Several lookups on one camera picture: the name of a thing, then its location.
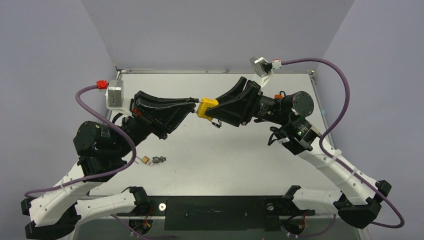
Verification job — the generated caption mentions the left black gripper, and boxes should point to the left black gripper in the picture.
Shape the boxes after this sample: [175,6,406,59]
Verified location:
[116,93,203,158]

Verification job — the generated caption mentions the yellow padlock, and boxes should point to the yellow padlock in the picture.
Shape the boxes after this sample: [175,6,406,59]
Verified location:
[196,97,219,122]

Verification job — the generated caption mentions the silver keys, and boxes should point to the silver keys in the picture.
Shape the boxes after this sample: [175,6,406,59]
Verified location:
[211,120,222,129]

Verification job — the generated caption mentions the orange padlock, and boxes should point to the orange padlock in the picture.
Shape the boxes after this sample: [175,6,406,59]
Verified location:
[274,90,286,100]

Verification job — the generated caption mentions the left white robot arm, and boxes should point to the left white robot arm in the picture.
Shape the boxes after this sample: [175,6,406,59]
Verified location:
[21,91,199,240]

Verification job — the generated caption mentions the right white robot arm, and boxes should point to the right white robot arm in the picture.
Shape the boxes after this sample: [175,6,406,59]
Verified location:
[198,77,392,229]

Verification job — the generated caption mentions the small keys bunch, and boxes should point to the small keys bunch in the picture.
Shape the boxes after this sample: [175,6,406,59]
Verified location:
[147,156,167,167]

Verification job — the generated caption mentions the small brass padlock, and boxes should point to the small brass padlock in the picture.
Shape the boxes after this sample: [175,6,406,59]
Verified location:
[140,156,150,165]

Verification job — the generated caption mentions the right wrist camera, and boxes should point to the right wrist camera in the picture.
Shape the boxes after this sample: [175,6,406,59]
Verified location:
[249,56,282,88]

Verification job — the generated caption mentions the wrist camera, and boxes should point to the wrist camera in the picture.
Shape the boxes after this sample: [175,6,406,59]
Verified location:
[249,56,282,88]
[105,79,124,109]

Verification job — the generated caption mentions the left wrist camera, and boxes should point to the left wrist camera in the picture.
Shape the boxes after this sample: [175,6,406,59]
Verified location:
[105,79,124,109]

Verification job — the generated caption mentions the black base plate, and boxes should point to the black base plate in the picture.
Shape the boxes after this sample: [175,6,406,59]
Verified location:
[127,195,316,231]

